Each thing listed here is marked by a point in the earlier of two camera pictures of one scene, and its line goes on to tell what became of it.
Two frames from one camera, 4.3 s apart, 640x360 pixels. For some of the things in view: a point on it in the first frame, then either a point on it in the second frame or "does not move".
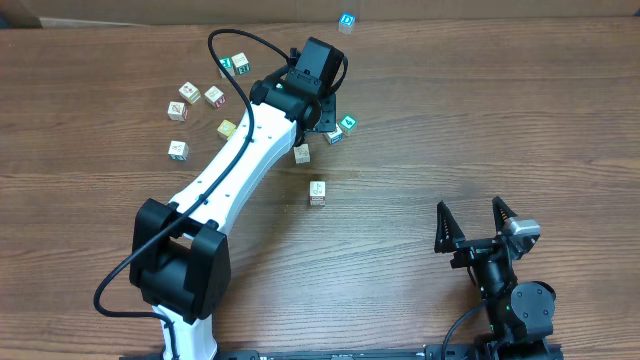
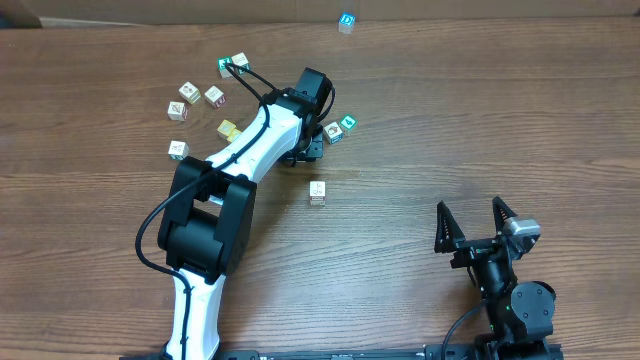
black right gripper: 472,250 does not move
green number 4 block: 348,122 does not move
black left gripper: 327,111 to 316,148
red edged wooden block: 317,192 does not move
